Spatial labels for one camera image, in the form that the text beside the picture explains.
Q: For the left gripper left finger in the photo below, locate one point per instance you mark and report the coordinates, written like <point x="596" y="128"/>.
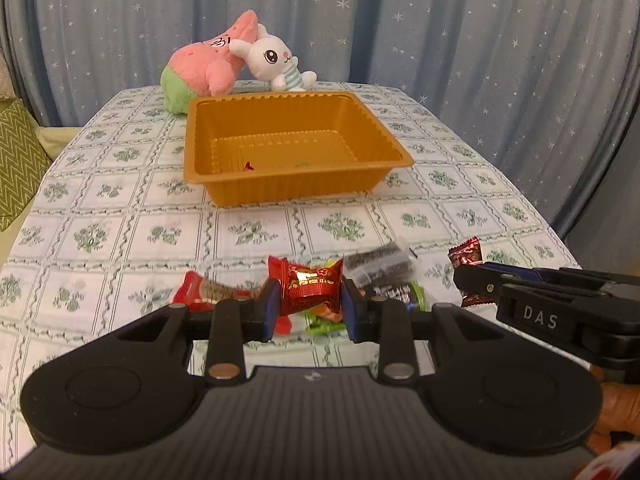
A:
<point x="232" y="323"/>

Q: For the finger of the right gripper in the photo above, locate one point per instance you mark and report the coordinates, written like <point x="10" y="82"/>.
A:
<point x="498" y="279"/>
<point x="561" y="276"/>

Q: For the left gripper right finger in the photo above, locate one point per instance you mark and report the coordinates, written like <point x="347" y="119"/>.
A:
<point x="393" y="326"/>

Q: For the dark red small candy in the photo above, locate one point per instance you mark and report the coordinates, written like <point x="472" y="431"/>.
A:
<point x="470" y="277"/>

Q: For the red snack packet brown label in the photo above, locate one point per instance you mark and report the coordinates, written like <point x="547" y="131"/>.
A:
<point x="199" y="293"/>

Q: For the green black sausage snack packet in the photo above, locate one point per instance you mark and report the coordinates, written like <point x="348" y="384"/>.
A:
<point x="321" y="320"/>

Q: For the red gold candy packet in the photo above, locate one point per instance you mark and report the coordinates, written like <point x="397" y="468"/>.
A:
<point x="305" y="287"/>

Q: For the right hand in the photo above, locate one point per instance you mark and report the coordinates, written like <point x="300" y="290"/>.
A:
<point x="620" y="412"/>

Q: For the clear packet black seaweed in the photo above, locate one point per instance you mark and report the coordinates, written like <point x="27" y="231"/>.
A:
<point x="380" y="265"/>

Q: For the floral checked tablecloth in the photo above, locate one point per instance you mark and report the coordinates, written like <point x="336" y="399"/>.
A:
<point x="114" y="228"/>

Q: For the orange plastic tray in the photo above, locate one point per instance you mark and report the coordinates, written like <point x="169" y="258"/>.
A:
<point x="265" y="147"/>

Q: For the blue starry curtain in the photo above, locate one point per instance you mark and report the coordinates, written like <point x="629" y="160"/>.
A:
<point x="546" y="90"/>

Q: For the pink starfish plush toy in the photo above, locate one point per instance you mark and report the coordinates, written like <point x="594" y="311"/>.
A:
<point x="205" y="68"/>

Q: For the green zigzag cushion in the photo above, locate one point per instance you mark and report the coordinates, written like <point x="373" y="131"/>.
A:
<point x="23" y="160"/>

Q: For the white bunny plush toy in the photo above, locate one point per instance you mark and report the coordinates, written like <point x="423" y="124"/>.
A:
<point x="270" y="60"/>

